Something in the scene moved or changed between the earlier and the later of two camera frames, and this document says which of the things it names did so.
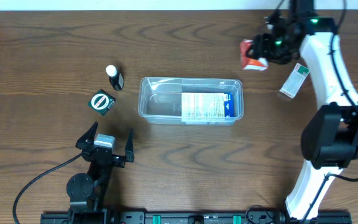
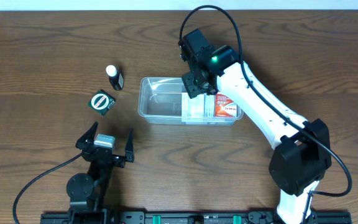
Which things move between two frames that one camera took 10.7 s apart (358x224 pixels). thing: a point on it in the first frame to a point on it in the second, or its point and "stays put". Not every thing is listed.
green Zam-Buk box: (102, 102) stays put
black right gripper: (260, 47) to (193, 89)
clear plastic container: (191, 101) stays put
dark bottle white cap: (116, 78) stays put
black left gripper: (130, 156) stays put
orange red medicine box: (250, 63) to (225, 106)
